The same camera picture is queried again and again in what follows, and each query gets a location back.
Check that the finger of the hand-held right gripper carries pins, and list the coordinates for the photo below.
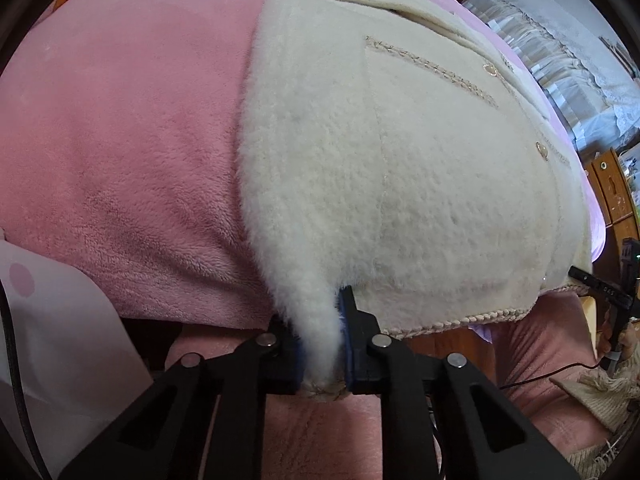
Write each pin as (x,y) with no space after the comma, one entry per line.
(600,285)

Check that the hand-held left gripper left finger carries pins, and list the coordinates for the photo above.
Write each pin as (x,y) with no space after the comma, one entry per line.
(292,360)

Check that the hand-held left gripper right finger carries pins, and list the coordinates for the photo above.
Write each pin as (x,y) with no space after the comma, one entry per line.
(350,350)

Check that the white fuzzy cardigan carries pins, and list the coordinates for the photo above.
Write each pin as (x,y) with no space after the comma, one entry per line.
(400,185)

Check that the person's right hand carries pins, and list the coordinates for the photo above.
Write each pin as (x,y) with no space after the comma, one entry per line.
(607,335)

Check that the person's pink pants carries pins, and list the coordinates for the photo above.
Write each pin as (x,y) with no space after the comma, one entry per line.
(540,345)

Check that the wooden dresser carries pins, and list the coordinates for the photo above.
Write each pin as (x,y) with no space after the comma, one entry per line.
(610,180)

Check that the lace-covered furniture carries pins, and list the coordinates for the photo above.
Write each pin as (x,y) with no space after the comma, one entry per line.
(565,60)

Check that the pink bed blanket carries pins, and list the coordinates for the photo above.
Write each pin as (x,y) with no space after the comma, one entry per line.
(125,135)

